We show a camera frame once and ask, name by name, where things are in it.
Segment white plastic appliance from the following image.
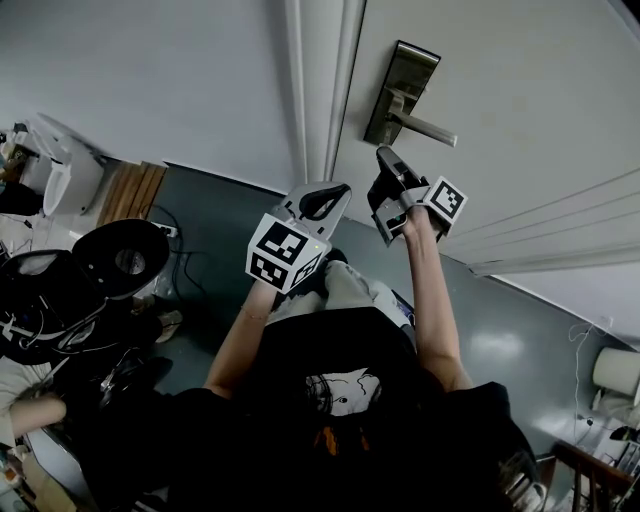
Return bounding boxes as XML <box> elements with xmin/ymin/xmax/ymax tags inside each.
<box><xmin>35</xmin><ymin>113</ymin><xmax>107</xmax><ymax>218</ymax></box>

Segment person's left forearm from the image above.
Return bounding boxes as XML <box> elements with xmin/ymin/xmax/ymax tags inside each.
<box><xmin>203</xmin><ymin>279</ymin><xmax>281</xmax><ymax>401</ymax></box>

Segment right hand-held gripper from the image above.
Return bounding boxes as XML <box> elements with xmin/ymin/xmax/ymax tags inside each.
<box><xmin>367</xmin><ymin>146</ymin><xmax>469</xmax><ymax>248</ymax></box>

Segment brown wooden furniture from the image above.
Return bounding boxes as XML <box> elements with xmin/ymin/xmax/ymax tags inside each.
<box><xmin>551</xmin><ymin>441</ymin><xmax>637</xmax><ymax>512</ymax></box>

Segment white paper roll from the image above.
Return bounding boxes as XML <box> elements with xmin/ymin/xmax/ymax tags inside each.
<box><xmin>592</xmin><ymin>345</ymin><xmax>640</xmax><ymax>392</ymax></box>

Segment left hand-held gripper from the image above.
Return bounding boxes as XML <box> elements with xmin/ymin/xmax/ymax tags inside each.
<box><xmin>244</xmin><ymin>180</ymin><xmax>353</xmax><ymax>295</ymax></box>

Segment person's light trousers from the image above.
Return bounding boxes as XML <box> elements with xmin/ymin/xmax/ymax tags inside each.
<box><xmin>269</xmin><ymin>258</ymin><xmax>417</xmax><ymax>344</ymax></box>

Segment black cable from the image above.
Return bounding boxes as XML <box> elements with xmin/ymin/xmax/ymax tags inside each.
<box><xmin>147</xmin><ymin>203</ymin><xmax>209</xmax><ymax>296</ymax></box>

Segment white door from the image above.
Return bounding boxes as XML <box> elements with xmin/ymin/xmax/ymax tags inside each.
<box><xmin>331</xmin><ymin>0</ymin><xmax>640</xmax><ymax>347</ymax></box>

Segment metal door lock with handle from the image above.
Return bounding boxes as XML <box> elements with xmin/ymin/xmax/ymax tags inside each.
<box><xmin>363</xmin><ymin>39</ymin><xmax>459</xmax><ymax>149</ymax></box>

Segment person's right forearm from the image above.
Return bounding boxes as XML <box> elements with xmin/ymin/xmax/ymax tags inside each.
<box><xmin>402</xmin><ymin>207</ymin><xmax>474</xmax><ymax>394</ymax></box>

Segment white cable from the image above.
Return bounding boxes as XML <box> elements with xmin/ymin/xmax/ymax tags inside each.
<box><xmin>568</xmin><ymin>314</ymin><xmax>614</xmax><ymax>454</ymax></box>

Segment wooden slatted panel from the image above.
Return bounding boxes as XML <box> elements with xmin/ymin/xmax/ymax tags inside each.
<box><xmin>97</xmin><ymin>160</ymin><xmax>168</xmax><ymax>229</ymax></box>

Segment white door frame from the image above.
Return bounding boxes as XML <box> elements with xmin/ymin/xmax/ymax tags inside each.
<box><xmin>284</xmin><ymin>0</ymin><xmax>369</xmax><ymax>184</ymax></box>

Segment beige sandal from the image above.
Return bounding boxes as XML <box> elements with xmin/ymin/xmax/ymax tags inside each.
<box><xmin>153</xmin><ymin>308</ymin><xmax>185</xmax><ymax>345</ymax></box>

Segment person's white shoe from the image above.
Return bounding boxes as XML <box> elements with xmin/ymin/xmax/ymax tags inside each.
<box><xmin>502</xmin><ymin>477</ymin><xmax>548</xmax><ymax>512</ymax></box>

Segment person's black printed shirt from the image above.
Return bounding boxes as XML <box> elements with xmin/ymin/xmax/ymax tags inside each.
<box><xmin>64</xmin><ymin>307</ymin><xmax>540</xmax><ymax>512</ymax></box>

